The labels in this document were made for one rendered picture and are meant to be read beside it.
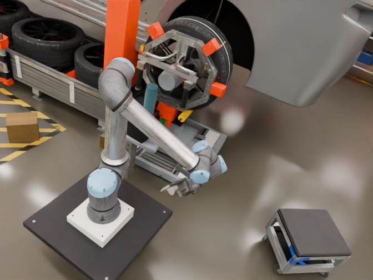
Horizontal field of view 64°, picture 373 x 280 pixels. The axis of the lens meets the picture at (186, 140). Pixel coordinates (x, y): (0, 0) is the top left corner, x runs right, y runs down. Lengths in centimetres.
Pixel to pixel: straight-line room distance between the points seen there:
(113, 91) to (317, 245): 157
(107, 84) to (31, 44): 196
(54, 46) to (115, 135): 173
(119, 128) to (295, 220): 133
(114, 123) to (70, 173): 108
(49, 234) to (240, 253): 126
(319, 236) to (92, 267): 141
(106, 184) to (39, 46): 186
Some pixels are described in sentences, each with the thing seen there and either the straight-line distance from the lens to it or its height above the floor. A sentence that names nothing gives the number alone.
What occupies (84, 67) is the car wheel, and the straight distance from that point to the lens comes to 280.
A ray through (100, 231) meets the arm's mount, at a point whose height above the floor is 36.
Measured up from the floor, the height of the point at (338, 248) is 34.
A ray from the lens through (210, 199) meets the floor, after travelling 248.
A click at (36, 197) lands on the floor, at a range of 237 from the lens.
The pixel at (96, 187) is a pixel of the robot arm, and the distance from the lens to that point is 158.
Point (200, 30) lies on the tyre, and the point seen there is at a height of 117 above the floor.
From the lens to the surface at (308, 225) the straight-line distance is 223.
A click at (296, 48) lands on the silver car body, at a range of 235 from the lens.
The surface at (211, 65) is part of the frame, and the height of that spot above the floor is 101.
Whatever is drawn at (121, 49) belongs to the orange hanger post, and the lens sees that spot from 223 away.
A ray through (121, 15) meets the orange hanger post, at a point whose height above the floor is 113.
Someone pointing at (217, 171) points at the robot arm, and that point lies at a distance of 158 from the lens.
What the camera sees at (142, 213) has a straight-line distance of 190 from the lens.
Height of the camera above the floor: 184
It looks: 39 degrees down
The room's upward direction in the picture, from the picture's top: 16 degrees clockwise
